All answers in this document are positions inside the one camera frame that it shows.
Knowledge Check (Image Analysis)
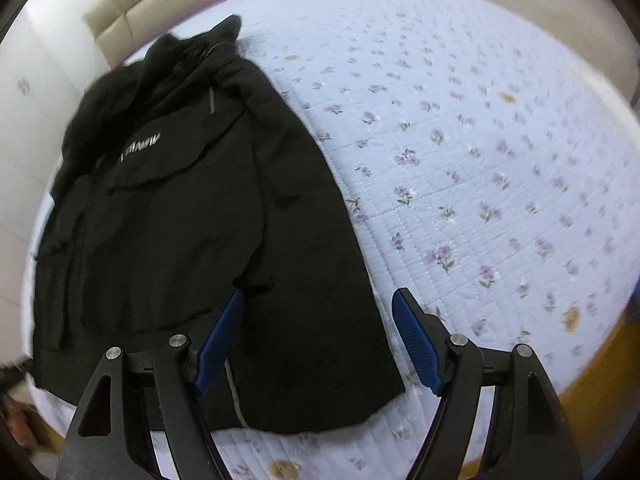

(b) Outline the black hooded jacket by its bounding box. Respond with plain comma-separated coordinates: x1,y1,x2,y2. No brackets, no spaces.
32,15,405,434

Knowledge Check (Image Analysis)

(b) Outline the floral quilted bed cover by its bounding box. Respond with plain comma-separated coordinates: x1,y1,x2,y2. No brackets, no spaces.
22,0,640,480

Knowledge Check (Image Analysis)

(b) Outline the white wardrobe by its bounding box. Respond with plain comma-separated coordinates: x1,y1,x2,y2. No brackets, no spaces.
1,14,107,361

